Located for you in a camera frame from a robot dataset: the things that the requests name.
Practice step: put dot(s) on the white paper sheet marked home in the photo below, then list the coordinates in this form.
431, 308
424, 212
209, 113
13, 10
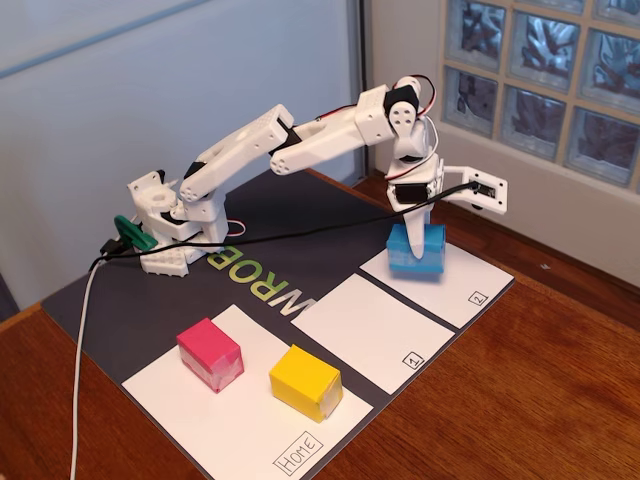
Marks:
175, 395

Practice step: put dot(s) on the dark grey mat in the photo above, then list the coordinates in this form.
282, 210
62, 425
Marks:
150, 300

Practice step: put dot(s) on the green clamp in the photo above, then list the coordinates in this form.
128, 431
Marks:
130, 231

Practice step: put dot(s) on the aluminium door frame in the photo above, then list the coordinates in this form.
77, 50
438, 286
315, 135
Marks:
356, 50

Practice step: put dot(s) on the yellow box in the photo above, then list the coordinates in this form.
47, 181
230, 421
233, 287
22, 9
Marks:
300, 375

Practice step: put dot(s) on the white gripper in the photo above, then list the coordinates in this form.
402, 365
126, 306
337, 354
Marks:
413, 191

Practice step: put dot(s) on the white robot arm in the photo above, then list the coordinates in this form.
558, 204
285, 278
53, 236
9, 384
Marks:
240, 145

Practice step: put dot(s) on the white paper sheet marked 2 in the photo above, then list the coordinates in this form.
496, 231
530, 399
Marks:
465, 282

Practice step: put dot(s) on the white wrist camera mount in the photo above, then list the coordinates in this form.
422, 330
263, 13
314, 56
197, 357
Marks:
492, 192

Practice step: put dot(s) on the blue box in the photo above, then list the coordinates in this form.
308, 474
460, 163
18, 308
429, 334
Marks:
432, 250

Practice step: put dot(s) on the pink box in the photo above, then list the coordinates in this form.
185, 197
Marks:
205, 345

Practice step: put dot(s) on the glass block window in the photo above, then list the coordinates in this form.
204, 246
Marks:
530, 75

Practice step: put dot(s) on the white paper sheet marked 1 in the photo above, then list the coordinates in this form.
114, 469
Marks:
365, 330

